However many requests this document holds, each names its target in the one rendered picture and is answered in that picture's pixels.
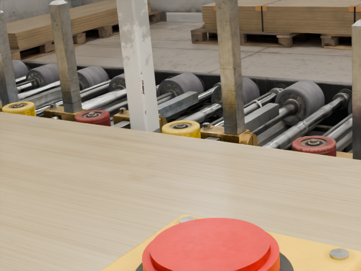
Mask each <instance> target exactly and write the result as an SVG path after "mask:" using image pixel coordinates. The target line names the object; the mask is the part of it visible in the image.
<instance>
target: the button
mask: <svg viewBox="0 0 361 271"><path fill-rule="evenodd" d="M142 265H143V271H279V270H280V254H279V245H278V243H277V241H276V240H275V238H274V237H273V236H272V235H270V234H268V233H267V232H265V231H264V230H263V229H262V228H260V227H259V226H257V225H255V224H253V223H250V222H246V221H243V220H239V219H233V218H202V219H195V220H190V221H187V222H183V223H179V224H177V225H174V226H172V227H170V228H168V229H166V230H164V231H162V232H161V233H160V234H158V235H157V236H156V237H155V238H154V240H152V241H151V242H150V243H149V244H148V245H147V247H146V248H145V250H144V251H143V255H142Z"/></svg>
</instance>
